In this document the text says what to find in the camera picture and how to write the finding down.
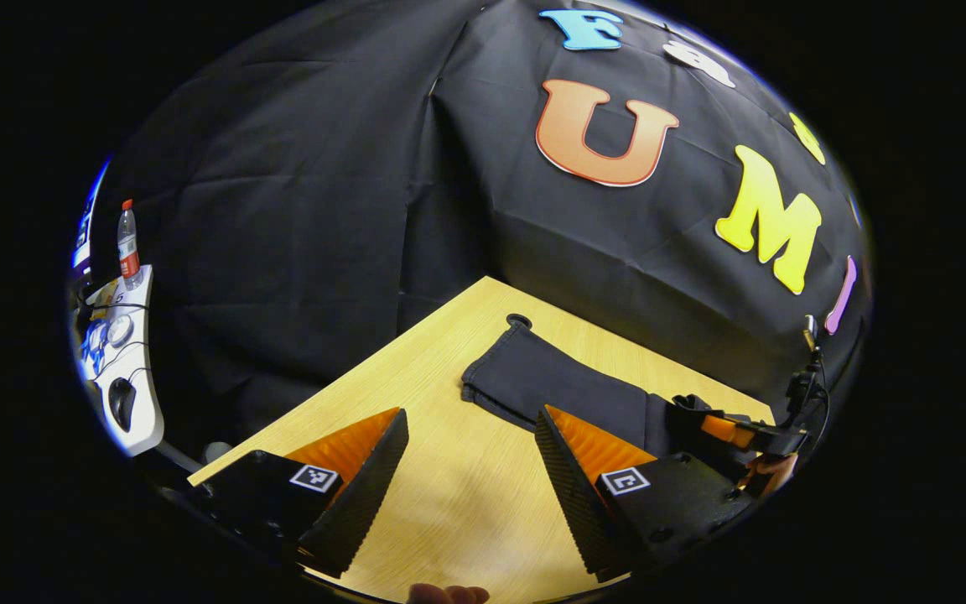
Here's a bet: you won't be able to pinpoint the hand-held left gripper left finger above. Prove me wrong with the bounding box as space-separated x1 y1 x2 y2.
188 408 410 580

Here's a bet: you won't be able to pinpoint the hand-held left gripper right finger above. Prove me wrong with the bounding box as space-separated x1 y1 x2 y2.
535 405 754 584

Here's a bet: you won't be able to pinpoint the dark jeans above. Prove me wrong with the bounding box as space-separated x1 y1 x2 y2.
460 322 744 483

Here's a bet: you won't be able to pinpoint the white desk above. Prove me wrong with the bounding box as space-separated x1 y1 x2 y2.
72 267 167 458

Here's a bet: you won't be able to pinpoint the black computer mouse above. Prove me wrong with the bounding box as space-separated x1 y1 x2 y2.
107 377 138 435

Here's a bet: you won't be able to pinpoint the black backdrop cloth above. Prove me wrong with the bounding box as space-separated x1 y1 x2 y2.
85 0 874 471

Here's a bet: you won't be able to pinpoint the clear plastic water bottle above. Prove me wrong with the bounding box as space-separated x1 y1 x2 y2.
117 199 143 291

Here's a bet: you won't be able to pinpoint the lit screen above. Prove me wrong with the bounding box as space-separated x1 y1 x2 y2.
70 159 110 274

